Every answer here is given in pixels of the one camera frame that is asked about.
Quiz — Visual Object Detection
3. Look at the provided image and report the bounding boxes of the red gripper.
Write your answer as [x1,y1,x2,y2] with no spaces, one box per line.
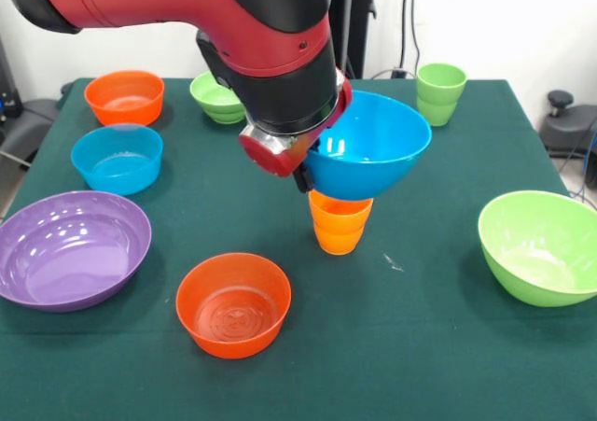
[238,67,354,194]

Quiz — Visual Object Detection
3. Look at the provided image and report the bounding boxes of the orange-yellow stepped cup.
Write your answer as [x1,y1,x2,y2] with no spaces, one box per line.
[307,189,375,256]

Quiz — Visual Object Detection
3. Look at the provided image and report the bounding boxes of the large blue bowl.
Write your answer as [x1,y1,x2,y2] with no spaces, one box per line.
[305,90,433,202]

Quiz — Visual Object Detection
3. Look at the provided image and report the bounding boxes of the orange bowl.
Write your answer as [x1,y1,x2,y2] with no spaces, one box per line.
[83,69,165,127]
[174,252,293,360]

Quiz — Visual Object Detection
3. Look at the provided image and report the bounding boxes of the small light green bowl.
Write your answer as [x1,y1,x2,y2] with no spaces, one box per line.
[188,70,248,125]

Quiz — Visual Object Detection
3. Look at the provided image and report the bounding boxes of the green stepped cup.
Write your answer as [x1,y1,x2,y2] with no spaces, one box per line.
[415,63,468,127]

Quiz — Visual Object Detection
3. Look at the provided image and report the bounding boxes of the dark green tablecloth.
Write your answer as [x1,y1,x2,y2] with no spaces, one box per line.
[0,77,597,421]

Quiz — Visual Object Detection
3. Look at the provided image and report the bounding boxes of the small blue bowl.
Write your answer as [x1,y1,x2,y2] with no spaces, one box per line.
[70,122,164,196]

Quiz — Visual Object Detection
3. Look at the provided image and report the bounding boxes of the large green bowl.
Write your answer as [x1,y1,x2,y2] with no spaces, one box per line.
[477,189,597,308]

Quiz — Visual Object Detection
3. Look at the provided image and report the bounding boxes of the purple bowl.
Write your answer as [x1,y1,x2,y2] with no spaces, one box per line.
[0,189,153,314]

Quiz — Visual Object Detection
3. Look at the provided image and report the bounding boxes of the grey stand base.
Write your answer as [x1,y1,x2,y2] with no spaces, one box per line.
[0,97,62,166]
[539,89,597,161]

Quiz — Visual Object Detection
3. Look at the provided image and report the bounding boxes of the black device with blue light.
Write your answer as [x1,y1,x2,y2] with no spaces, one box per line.
[0,35,24,119]

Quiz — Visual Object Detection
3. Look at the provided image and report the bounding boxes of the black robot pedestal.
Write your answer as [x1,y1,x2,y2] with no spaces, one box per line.
[328,0,378,80]

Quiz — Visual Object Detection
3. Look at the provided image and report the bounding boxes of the black cable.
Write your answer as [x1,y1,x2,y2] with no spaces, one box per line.
[403,0,423,77]

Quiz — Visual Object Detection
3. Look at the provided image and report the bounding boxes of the blue cable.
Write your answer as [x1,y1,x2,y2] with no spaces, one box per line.
[571,131,597,198]

